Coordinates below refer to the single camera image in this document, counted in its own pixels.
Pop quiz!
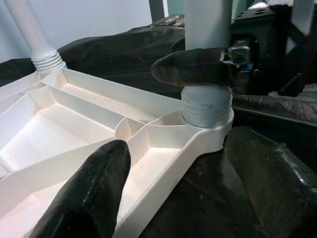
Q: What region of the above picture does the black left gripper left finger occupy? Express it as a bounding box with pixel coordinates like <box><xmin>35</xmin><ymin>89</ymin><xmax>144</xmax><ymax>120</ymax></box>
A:
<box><xmin>29</xmin><ymin>139</ymin><xmax>131</xmax><ymax>238</ymax></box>

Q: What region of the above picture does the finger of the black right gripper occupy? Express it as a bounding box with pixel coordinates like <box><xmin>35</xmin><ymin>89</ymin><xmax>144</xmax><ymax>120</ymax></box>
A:
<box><xmin>151</xmin><ymin>47</ymin><xmax>233</xmax><ymax>87</ymax></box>

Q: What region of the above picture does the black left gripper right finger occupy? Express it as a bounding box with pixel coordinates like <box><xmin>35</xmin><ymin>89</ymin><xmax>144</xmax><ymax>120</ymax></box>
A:
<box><xmin>224</xmin><ymin>126</ymin><xmax>317</xmax><ymax>238</ymax></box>

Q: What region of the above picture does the white plastic table leg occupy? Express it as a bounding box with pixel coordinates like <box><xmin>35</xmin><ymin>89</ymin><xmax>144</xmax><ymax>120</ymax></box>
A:
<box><xmin>180</xmin><ymin>0</ymin><xmax>235</xmax><ymax>129</ymax></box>
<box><xmin>4</xmin><ymin>0</ymin><xmax>66</xmax><ymax>75</ymax></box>

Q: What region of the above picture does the white plastic table top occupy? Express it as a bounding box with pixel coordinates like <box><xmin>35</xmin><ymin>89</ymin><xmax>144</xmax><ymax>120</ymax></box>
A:
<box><xmin>0</xmin><ymin>66</ymin><xmax>235</xmax><ymax>238</ymax></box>

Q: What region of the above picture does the black plastic sheet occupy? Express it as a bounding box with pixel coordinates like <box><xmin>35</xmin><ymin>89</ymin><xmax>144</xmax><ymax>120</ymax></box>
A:
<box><xmin>0</xmin><ymin>13</ymin><xmax>317</xmax><ymax>238</ymax></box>

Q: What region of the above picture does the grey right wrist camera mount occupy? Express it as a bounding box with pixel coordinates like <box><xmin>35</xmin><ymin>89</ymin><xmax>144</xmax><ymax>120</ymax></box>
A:
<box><xmin>291</xmin><ymin>0</ymin><xmax>317</xmax><ymax>35</ymax></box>

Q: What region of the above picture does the dark door frame post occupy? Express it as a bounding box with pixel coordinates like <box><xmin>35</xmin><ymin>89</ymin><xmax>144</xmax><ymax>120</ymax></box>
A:
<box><xmin>148</xmin><ymin>0</ymin><xmax>169</xmax><ymax>20</ymax></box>

